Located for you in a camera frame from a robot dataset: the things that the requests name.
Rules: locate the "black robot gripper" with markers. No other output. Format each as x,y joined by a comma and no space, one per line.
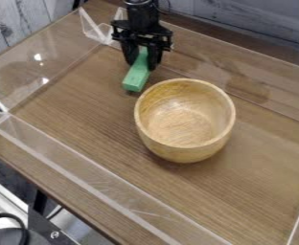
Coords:
140,30

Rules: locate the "green rectangular block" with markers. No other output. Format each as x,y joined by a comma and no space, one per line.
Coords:
138,74

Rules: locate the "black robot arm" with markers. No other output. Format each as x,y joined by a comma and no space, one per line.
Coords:
143,2

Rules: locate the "light wooden bowl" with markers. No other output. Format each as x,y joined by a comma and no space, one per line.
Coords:
184,117

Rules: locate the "clear acrylic tray walls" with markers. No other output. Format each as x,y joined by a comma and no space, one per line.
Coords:
68,137

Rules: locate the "black metal bracket with screw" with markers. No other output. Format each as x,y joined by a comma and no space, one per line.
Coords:
41,234

